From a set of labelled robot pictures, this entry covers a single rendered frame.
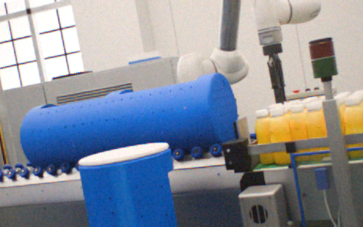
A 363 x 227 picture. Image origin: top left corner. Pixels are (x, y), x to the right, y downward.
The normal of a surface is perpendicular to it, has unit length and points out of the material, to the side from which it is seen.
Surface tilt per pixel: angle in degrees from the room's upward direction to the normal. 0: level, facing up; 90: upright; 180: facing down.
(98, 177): 90
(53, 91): 90
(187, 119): 92
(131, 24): 90
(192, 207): 110
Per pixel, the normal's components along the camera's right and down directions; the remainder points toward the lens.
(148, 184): 0.48, -0.04
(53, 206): -0.33, 0.45
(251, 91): -0.29, 0.11
